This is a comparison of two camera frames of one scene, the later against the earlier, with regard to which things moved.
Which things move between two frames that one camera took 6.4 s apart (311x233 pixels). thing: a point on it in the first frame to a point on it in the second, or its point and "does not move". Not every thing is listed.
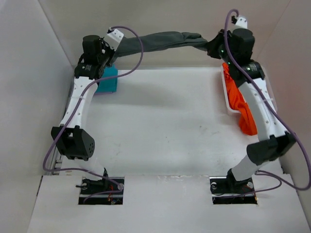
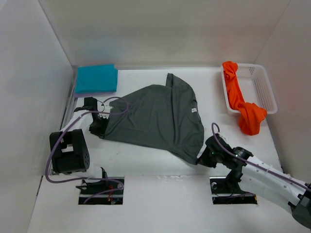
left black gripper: x=105 y=45 to x=100 y=132
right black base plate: x=222 y=186 does not move
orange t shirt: x=238 y=103 does not move
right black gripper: x=214 y=44 to x=204 y=160
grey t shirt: x=129 y=44 to x=167 y=117
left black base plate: x=91 y=185 does not move
